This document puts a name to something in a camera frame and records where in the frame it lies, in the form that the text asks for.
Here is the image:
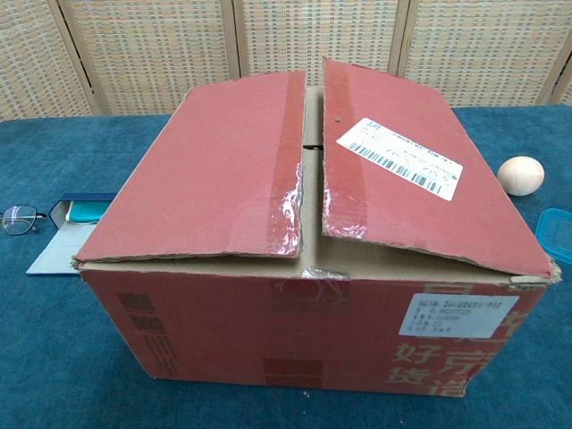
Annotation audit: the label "blue glasses case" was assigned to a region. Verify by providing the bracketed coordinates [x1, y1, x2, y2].
[25, 192, 118, 277]

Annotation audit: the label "teal cleaning cloth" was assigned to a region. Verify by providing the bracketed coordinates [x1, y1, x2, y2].
[65, 200, 108, 223]

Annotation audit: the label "beige wooden egg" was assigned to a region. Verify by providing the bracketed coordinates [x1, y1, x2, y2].
[497, 156, 546, 197]

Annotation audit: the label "red printed cardboard box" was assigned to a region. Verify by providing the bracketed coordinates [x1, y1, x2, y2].
[72, 56, 562, 400]

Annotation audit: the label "woven rattan folding screen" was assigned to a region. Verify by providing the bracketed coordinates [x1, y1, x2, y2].
[0, 0, 572, 122]

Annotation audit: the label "thin-framed eyeglasses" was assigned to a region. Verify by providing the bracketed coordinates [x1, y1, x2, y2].
[0, 204, 48, 237]

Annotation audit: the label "clear blue plastic container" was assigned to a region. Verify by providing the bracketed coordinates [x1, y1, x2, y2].
[534, 207, 572, 270]

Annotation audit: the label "teal blue tablecloth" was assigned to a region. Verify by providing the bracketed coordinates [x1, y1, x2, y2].
[0, 104, 572, 429]

